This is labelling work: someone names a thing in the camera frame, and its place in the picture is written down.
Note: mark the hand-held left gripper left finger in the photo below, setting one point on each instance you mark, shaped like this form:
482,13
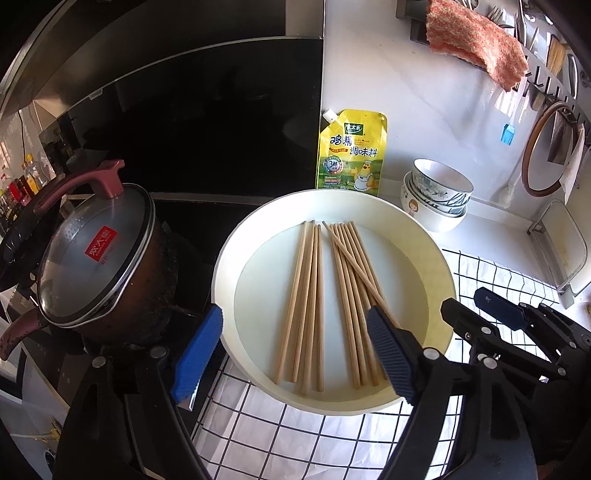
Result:
198,355

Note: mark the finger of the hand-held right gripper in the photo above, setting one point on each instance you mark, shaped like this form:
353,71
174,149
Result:
501,307
461,318

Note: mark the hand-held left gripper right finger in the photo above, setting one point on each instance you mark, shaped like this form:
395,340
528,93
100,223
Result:
392,355

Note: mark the bundle of wooden chopsticks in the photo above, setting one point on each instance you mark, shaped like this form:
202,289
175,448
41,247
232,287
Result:
351,300

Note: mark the plain wooden chopstick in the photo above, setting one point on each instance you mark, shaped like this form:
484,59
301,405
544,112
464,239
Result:
302,302
320,302
310,302
291,302

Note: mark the white round basin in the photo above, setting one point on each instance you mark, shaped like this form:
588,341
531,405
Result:
263,277

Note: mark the hanging metal utensils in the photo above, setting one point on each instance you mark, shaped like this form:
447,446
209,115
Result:
572,74

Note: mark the metal board rack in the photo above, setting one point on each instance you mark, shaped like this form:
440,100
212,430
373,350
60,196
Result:
565,297

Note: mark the brown cooking pot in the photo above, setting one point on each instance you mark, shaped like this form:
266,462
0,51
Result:
143,300

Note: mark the white bowl with cartoon print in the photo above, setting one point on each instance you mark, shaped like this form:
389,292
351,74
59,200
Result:
429,221

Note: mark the blue-patterned ceramic bowl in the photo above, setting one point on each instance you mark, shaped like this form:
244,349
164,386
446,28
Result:
455,210
438,177

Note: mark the black gas stove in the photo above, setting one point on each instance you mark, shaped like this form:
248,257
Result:
194,240

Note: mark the white black-checked cloth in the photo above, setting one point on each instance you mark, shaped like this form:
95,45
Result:
295,434

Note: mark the round wooden-rimmed glass lid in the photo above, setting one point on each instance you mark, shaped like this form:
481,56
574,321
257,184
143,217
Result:
538,166

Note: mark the white hanging rag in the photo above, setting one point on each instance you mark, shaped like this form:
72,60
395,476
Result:
575,175

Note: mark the blue silicone brush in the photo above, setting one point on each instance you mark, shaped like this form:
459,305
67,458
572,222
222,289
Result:
509,136

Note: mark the metal cleaver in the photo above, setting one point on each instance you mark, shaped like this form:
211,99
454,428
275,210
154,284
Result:
561,138

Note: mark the yellow seasoning pouch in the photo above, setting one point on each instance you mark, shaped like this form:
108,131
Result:
351,157

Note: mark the black range hood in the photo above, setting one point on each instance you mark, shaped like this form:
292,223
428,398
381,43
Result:
184,115

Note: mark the row of condiment bottles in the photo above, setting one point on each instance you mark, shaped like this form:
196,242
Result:
27,180

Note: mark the bamboo pot brush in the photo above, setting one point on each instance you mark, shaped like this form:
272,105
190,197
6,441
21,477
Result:
556,57

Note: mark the orange dishcloth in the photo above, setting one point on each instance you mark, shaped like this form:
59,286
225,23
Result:
471,32

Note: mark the black wall hook rail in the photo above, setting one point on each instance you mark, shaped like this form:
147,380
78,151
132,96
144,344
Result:
549,85

